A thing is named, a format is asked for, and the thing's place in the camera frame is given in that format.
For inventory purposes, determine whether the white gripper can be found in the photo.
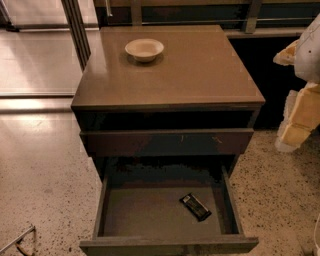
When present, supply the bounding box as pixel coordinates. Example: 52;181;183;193
273;14;320;152

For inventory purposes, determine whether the black rxbar chocolate bar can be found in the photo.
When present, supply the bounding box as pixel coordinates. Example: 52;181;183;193
179;193;212;222

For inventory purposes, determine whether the brown drawer cabinet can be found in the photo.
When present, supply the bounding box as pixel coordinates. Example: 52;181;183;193
71;26;264;174

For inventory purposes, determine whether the open middle drawer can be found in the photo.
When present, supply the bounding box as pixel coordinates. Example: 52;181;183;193
80;166;259;256

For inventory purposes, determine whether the closed top drawer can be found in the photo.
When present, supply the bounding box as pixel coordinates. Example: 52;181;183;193
80;128;253;157

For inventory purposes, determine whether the white ceramic bowl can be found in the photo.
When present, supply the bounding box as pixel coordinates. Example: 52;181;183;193
125;39;164;63

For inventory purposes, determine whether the metal railing frame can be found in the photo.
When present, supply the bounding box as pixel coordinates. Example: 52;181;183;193
93;0;320;33

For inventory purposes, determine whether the metal door post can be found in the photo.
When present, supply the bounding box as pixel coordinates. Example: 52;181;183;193
61;0;91;70

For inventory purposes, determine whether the metal frame on floor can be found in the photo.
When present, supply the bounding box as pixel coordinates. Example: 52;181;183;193
0;225;36;256

